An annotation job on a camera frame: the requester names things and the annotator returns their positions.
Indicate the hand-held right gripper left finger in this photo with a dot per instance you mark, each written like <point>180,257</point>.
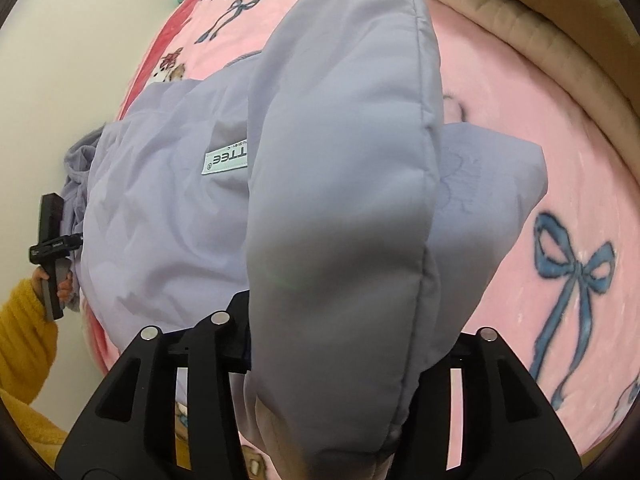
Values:
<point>210,360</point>

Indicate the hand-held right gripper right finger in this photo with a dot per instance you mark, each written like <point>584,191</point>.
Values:
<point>465,360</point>

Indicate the person's left forearm yellow sleeve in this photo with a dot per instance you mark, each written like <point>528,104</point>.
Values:
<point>25,340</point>

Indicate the person's left hand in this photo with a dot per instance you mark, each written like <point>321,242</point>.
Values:
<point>64,287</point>

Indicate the lavender fleece garment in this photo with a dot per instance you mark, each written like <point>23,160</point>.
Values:
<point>80,165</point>

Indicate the person's yellow sweater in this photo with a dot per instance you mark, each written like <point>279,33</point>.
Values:
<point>35,435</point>

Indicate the pink printed blanket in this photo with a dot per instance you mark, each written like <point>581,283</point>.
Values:
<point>500,120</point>

